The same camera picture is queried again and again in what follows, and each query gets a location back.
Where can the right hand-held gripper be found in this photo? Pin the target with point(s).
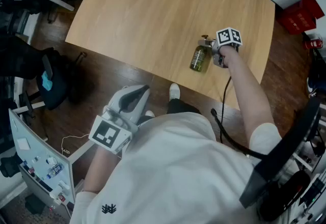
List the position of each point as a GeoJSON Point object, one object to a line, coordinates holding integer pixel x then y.
{"type": "Point", "coordinates": [228, 36]}

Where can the white side table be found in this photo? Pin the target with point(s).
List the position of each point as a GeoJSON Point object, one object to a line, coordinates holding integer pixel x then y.
{"type": "Point", "coordinates": [40, 156]}

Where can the black trousers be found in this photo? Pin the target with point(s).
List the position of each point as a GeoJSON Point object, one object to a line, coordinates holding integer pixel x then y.
{"type": "Point", "coordinates": [182, 108]}

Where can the black chair with blue cloth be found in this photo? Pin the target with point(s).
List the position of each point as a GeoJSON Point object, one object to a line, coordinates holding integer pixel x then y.
{"type": "Point", "coordinates": [57, 85]}

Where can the green pump bottle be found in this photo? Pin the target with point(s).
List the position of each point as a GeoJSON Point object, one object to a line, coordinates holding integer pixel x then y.
{"type": "Point", "coordinates": [199, 58]}

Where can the white shoe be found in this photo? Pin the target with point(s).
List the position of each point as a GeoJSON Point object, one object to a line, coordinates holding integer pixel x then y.
{"type": "Point", "coordinates": [149, 113]}
{"type": "Point", "coordinates": [174, 91]}

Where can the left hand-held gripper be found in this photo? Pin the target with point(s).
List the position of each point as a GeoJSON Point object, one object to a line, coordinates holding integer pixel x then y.
{"type": "Point", "coordinates": [115, 126]}

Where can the person's right forearm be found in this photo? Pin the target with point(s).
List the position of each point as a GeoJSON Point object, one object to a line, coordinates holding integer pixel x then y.
{"type": "Point", "coordinates": [247, 93]}

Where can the clear plastic water bottle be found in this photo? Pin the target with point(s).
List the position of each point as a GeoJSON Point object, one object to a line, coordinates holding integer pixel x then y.
{"type": "Point", "coordinates": [54, 170]}

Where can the red fire extinguisher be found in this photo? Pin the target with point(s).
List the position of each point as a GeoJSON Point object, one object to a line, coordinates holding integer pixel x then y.
{"type": "Point", "coordinates": [313, 43]}

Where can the person's left forearm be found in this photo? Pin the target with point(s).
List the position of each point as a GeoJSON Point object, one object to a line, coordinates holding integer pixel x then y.
{"type": "Point", "coordinates": [98, 169]}

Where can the red boxes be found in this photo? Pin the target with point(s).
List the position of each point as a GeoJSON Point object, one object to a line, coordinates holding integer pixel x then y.
{"type": "Point", "coordinates": [299, 15]}

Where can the black head-mount band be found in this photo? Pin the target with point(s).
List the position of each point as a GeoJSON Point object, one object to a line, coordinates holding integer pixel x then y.
{"type": "Point", "coordinates": [285, 156]}

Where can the white t-shirt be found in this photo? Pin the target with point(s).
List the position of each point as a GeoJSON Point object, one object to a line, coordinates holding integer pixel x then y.
{"type": "Point", "coordinates": [173, 174]}

